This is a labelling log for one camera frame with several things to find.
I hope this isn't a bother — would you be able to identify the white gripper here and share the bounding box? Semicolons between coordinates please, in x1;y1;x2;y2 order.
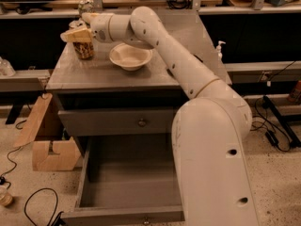
60;12;113;43

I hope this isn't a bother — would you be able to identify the orange soda can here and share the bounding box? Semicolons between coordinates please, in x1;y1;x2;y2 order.
68;20;95;60

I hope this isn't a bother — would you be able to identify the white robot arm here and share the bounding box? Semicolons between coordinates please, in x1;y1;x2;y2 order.
60;7;260;226

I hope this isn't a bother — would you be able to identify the green white soda can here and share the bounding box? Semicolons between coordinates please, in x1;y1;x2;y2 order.
78;0;94;15

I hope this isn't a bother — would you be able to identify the grey wooden drawer cabinet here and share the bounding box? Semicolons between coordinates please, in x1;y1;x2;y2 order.
45;8;233;157

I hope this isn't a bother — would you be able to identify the brass top drawer knob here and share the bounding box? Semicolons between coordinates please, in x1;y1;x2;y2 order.
138;119;147;127

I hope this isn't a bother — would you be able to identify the brass drawer knob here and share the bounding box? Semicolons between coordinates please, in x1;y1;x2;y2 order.
138;119;147;127
143;218;151;226

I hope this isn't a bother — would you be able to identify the closed grey top drawer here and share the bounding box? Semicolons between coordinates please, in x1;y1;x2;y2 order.
58;107;174;137

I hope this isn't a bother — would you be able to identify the open grey middle drawer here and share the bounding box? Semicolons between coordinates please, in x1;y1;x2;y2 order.
61;134;184;226

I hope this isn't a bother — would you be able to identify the brass middle drawer knob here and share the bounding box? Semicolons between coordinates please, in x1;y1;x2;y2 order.
143;218;151;226

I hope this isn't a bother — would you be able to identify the clear plastic bag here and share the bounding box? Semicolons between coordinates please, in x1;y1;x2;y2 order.
0;57;16;77

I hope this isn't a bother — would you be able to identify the light wooden block stand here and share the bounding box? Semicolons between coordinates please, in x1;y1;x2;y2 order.
14;93;83;171

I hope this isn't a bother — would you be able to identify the white pump bottle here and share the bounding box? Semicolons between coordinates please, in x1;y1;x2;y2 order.
215;40;226;60

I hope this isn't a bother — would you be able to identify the clear plastic cup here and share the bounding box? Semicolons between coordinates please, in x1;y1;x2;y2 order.
0;186;13;206

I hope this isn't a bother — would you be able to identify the orange bottle on floor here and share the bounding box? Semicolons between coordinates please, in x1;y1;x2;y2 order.
288;81;301;103

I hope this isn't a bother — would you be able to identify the black floor cable left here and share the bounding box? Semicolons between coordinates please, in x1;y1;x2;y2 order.
0;120;64;226

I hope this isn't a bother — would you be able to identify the black cable bundle right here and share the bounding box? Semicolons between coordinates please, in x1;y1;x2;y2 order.
246;94;301;153

